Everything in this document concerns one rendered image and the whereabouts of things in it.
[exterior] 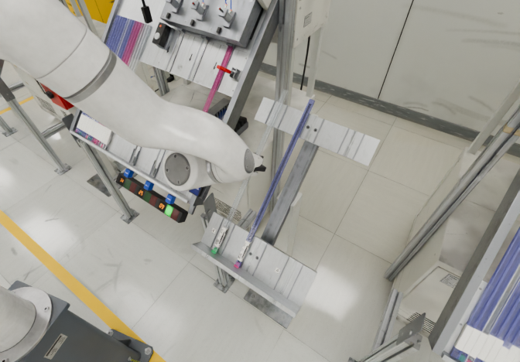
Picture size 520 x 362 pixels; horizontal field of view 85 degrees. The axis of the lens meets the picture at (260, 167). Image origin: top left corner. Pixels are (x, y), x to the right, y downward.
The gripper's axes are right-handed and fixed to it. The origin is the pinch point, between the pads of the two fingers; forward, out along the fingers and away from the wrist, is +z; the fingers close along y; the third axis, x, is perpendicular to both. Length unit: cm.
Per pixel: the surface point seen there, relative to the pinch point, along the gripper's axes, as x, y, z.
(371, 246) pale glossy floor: 41, -43, 99
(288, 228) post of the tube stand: 19.5, -13.3, 13.9
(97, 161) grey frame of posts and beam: 40, 88, 19
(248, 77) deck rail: -20.8, 16.7, 10.7
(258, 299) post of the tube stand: 77, -5, 50
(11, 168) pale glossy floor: 91, 192, 34
